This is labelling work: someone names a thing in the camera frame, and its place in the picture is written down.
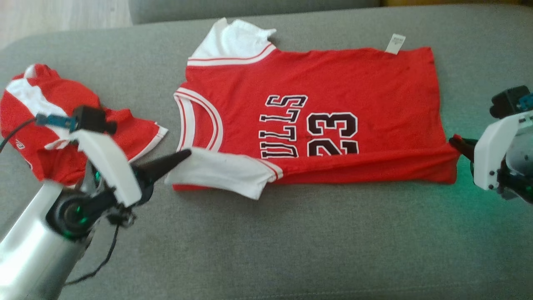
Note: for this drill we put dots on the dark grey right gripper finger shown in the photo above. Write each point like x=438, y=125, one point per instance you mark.
x=466, y=148

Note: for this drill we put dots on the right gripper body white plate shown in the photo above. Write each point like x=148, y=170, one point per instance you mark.
x=495, y=154

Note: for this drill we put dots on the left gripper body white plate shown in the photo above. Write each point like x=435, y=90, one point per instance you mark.
x=108, y=166

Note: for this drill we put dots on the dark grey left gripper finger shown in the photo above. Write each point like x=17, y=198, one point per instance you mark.
x=166, y=166

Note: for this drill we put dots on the red shorts with white trim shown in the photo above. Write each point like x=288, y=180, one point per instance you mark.
x=83, y=146

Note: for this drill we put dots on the red jersey with white sleeves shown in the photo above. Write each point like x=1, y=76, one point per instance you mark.
x=333, y=83

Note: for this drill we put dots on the left robot arm silver white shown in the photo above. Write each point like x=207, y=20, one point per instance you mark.
x=29, y=258

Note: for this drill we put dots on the large grey sofa seat cushion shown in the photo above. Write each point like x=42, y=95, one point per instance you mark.
x=291, y=250

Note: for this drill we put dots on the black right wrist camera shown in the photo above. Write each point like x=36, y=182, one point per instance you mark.
x=508, y=102

